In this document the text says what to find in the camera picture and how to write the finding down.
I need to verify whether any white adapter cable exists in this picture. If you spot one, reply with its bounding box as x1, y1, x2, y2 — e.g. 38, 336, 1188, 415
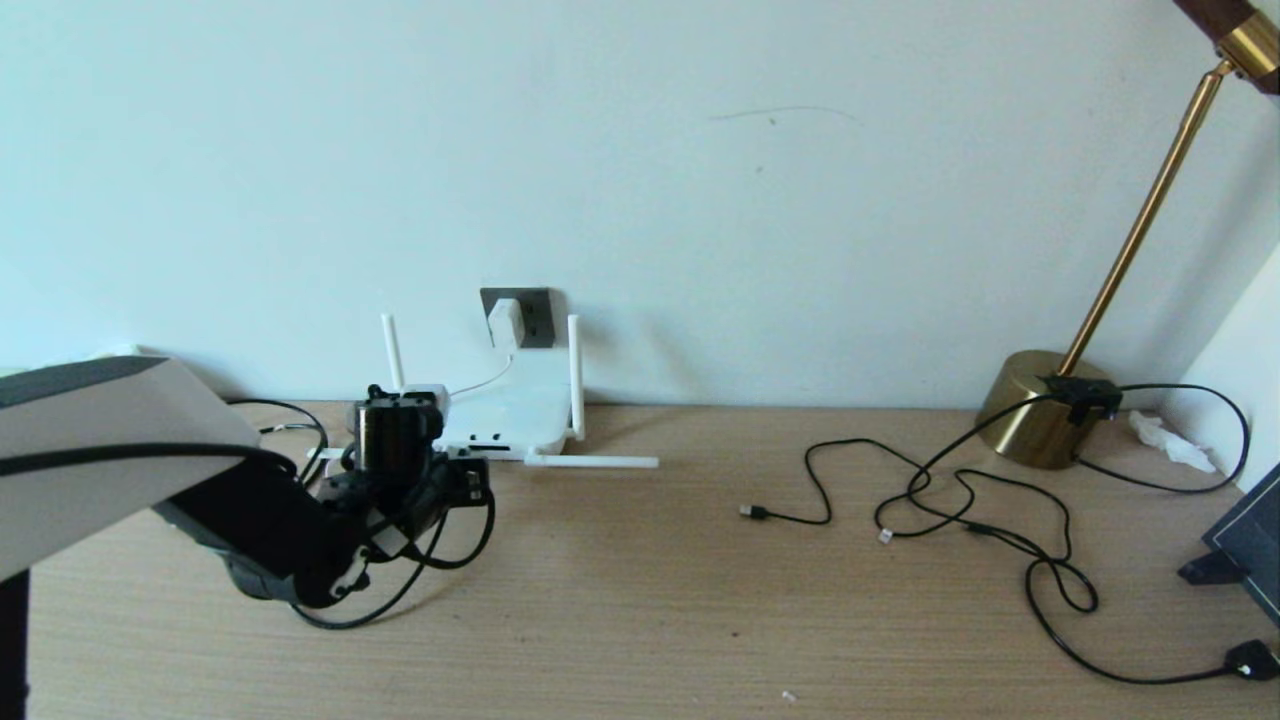
448, 350, 516, 396

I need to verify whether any black ethernet cable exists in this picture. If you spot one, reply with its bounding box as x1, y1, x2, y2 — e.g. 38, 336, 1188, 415
230, 400, 451, 631

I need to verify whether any white power adapter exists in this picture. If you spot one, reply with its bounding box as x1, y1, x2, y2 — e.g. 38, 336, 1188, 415
487, 298, 525, 351

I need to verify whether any white wifi router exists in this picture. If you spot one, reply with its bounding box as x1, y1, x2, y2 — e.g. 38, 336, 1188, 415
383, 315, 661, 469

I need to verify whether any brass desk lamp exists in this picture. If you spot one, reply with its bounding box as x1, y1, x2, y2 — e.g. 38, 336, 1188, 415
975, 0, 1280, 471

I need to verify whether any crumpled white tissue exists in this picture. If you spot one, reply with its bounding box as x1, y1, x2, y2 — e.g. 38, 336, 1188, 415
1127, 411, 1216, 474

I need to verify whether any black left camera cable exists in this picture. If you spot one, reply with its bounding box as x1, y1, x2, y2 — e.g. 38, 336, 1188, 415
0, 385, 497, 571

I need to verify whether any grey wall socket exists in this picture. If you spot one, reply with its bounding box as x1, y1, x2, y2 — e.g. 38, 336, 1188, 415
479, 288, 554, 349

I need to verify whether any thin black usb cable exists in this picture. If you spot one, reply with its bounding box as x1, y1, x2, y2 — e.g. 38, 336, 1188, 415
741, 438, 1101, 613

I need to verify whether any black inline cord switch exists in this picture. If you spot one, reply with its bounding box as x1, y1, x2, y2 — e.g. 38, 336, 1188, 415
1037, 375, 1121, 426

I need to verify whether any black lamp power cord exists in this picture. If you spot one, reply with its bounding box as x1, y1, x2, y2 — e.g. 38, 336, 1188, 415
905, 384, 1280, 686

